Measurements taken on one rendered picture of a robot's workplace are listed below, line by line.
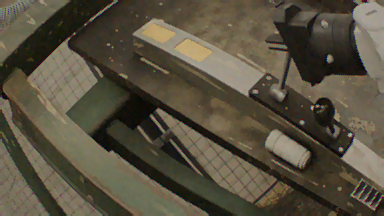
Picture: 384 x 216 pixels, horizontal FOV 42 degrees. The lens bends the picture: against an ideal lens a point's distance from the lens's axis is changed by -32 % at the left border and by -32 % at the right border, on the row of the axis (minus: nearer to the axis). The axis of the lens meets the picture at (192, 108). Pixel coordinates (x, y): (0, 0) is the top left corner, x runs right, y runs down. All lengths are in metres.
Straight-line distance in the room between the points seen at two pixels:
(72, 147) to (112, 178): 0.08
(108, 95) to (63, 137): 0.19
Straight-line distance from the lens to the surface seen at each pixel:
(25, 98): 1.00
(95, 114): 1.05
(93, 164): 0.87
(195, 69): 0.99
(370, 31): 0.65
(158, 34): 1.04
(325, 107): 0.77
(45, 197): 1.49
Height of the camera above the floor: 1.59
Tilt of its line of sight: 5 degrees down
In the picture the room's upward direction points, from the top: 39 degrees counter-clockwise
